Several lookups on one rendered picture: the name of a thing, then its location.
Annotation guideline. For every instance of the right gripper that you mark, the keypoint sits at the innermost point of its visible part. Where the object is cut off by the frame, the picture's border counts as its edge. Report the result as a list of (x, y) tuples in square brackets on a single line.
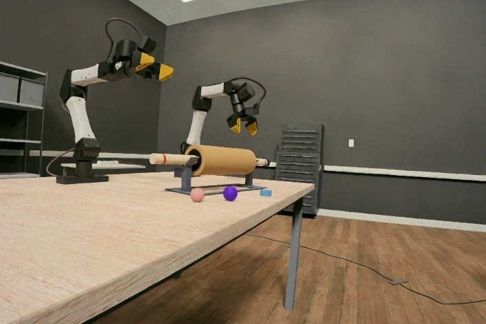
[(143, 65)]

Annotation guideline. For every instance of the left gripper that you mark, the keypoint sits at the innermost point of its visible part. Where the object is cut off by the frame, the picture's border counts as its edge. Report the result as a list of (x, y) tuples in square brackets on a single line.
[(234, 120)]

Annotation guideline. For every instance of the purple ball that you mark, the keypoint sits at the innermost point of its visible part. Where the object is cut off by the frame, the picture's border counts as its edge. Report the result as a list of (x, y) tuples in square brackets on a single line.
[(230, 193)]

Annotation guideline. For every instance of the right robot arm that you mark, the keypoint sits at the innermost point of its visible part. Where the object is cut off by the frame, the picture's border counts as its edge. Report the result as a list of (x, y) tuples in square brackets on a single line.
[(87, 147)]

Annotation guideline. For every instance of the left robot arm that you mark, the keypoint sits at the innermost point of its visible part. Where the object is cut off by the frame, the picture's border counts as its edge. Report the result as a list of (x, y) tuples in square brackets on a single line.
[(238, 95)]

